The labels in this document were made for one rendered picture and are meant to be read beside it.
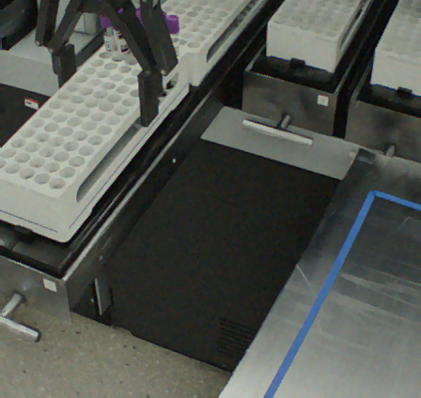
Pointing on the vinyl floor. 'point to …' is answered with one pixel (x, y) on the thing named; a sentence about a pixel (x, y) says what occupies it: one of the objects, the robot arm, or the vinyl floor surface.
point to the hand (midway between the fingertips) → (107, 93)
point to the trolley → (348, 298)
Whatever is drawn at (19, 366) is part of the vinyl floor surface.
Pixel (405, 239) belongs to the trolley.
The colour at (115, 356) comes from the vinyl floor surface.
